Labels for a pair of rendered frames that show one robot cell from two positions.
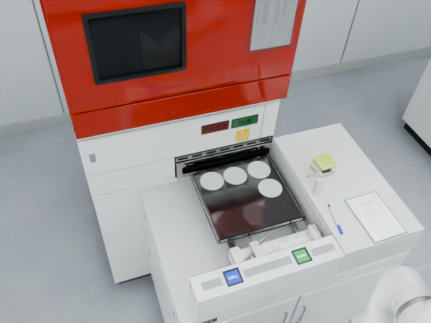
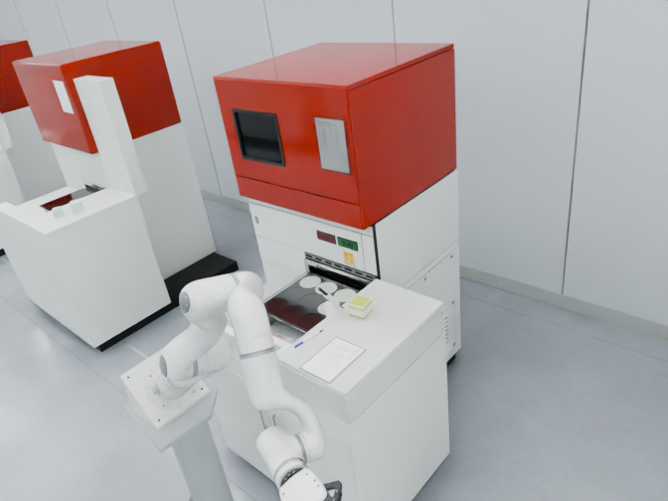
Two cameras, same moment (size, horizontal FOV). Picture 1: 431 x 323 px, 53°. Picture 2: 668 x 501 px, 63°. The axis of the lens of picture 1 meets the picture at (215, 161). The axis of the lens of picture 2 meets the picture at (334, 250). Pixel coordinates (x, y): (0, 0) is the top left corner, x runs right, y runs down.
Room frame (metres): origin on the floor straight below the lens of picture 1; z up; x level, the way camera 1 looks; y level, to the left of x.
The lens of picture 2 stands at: (0.47, -2.08, 2.27)
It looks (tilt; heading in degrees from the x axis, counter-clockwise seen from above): 29 degrees down; 68
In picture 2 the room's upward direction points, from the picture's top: 8 degrees counter-clockwise
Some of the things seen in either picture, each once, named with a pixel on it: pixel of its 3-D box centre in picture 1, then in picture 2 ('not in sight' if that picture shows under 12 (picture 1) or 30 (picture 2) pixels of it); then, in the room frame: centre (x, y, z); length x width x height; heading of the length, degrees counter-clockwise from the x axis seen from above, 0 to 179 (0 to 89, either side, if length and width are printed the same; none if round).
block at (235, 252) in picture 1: (237, 257); not in sight; (0.82, -0.10, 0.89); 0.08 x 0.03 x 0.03; 22
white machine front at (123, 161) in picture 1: (184, 146); (310, 245); (1.25, 0.13, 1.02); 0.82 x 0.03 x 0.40; 112
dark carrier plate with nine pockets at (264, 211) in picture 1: (245, 194); (310, 300); (1.12, -0.13, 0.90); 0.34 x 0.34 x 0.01; 22
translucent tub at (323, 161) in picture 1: (323, 165); (360, 307); (1.21, -0.44, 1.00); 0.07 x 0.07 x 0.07; 31
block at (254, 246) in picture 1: (257, 252); not in sight; (0.85, -0.18, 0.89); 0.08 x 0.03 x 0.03; 22
